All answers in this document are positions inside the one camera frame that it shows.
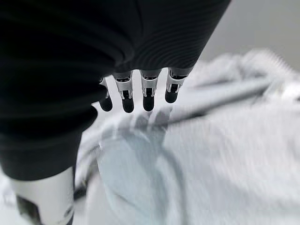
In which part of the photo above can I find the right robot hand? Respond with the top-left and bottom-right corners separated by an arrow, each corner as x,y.
0,0 -> 232,225

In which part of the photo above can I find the white fluffy jacket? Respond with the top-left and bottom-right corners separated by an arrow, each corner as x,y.
0,48 -> 300,225

